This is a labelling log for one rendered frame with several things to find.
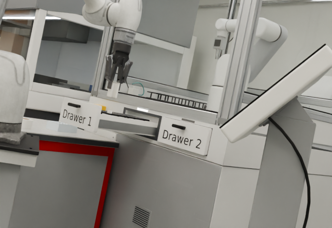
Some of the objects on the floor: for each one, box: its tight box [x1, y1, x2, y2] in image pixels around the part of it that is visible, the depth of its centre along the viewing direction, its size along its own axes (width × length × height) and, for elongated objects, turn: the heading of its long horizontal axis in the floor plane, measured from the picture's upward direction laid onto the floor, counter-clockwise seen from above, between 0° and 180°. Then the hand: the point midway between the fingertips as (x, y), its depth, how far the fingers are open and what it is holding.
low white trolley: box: [9, 117, 119, 228], centre depth 238 cm, size 58×62×76 cm
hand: (113, 90), depth 207 cm, fingers closed
